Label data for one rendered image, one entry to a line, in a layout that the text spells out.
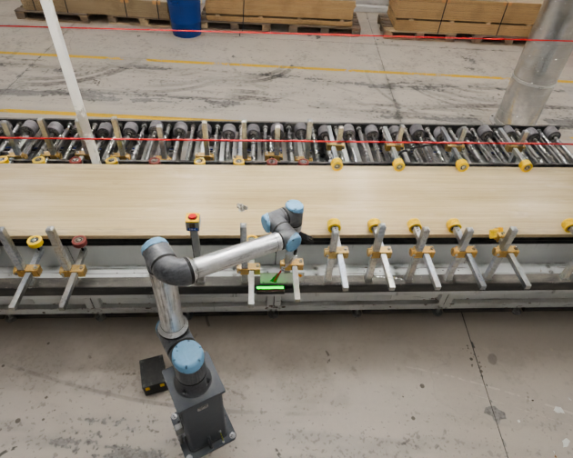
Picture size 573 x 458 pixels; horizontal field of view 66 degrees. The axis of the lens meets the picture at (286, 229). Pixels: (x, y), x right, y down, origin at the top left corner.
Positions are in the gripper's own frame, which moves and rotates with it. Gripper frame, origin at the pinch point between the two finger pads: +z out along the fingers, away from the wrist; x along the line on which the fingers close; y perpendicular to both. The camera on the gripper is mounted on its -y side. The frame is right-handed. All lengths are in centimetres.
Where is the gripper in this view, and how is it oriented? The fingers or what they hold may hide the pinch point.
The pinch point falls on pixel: (294, 254)
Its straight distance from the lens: 240.8
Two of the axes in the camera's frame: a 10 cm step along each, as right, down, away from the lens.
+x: 0.5, 7.0, -7.2
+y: -10.0, 0.0, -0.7
